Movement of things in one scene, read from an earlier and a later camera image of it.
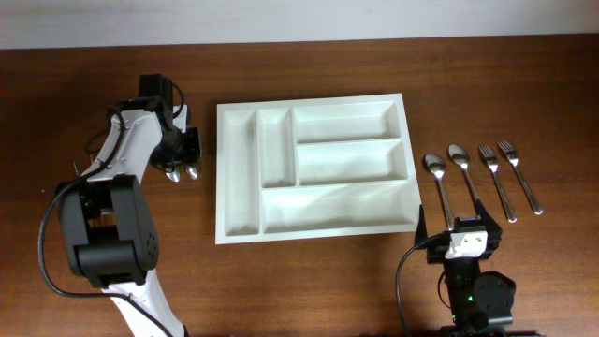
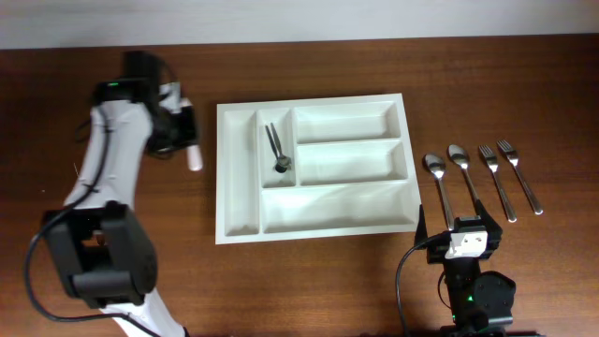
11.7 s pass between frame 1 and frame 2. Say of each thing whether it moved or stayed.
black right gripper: stayed
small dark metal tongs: moved
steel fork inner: stayed
